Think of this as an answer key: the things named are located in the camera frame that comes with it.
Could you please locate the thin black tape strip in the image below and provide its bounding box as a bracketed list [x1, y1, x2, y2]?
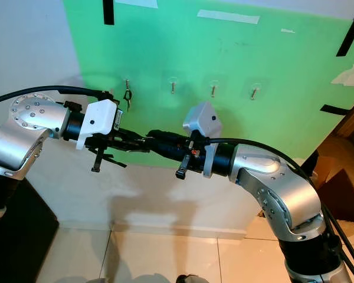
[104, 154, 128, 169]

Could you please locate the robot right leg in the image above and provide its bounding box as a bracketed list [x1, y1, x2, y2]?
[176, 274, 214, 283]

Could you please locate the long white tape strip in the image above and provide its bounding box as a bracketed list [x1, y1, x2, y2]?
[197, 9, 260, 25]

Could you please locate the wide white tape strip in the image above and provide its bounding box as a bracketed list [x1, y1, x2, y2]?
[116, 0, 157, 9]

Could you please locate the short black tape strip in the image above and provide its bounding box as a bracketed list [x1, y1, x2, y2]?
[321, 104, 349, 116]

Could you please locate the brown cardboard box with flaps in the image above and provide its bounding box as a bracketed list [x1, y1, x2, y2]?
[313, 112, 354, 223]

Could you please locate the white paper piece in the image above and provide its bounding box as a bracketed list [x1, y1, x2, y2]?
[330, 64, 354, 88]

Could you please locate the long black tape strip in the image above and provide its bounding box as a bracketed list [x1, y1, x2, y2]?
[336, 9, 354, 58]

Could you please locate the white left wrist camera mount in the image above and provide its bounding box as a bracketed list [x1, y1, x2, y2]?
[76, 99, 122, 151]

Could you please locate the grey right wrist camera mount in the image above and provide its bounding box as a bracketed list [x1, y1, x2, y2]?
[182, 100, 222, 179]

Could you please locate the clear wall hook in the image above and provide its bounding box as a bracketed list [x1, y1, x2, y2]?
[166, 77, 180, 96]
[249, 83, 263, 101]
[208, 80, 221, 99]
[122, 75, 135, 95]

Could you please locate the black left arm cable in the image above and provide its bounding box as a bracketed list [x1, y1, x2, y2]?
[0, 86, 114, 107]

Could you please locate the green wall sheet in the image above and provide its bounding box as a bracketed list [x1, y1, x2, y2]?
[63, 0, 354, 172]

